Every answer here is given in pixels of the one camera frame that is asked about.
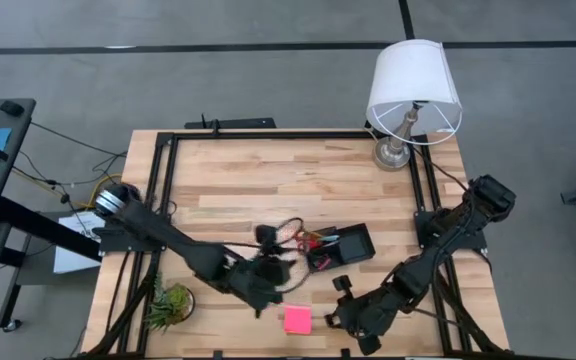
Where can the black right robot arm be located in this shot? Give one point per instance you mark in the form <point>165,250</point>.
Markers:
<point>443,235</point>

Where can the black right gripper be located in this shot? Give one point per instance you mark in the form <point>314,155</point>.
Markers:
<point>363,315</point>

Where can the black desk organizer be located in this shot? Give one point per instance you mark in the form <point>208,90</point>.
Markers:
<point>355,247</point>

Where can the potted succulent plant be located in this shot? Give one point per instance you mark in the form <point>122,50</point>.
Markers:
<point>170,302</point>

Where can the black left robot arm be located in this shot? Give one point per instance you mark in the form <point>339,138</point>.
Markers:
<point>168,235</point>

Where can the black caster wheel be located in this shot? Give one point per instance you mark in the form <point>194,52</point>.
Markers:
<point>12,326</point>

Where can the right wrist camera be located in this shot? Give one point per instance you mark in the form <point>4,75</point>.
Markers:
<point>342,284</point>

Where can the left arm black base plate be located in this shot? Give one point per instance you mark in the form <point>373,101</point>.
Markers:
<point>118,242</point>

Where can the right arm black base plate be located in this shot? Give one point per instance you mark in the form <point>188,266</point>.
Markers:
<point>475,240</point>

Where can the table lamp white shade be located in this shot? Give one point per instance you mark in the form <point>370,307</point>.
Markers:
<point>408,75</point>

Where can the pink sticky note pad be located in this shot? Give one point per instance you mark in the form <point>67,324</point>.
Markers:
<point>298,320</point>

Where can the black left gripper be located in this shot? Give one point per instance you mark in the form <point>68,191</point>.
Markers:
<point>263,280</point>

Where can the black aluminium table frame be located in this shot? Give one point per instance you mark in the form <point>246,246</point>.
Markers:
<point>293,135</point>

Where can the white paper sheet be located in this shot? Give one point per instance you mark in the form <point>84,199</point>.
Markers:
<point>70,261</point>

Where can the black computer mouse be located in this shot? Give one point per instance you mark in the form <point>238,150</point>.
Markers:
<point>12,108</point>

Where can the black box behind table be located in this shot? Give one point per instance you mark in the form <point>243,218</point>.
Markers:
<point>238,123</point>

